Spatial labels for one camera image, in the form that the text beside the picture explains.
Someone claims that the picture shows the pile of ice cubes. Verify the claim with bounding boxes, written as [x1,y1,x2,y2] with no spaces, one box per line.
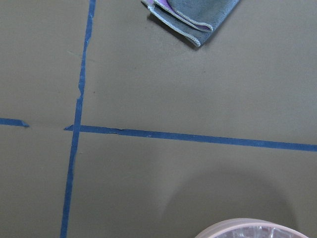
[218,226,298,238]

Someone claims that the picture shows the pink bowl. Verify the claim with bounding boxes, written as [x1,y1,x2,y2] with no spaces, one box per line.
[196,218,307,238]

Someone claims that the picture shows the grey folded cloth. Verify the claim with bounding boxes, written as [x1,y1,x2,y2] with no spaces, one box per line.
[141,0,239,48]

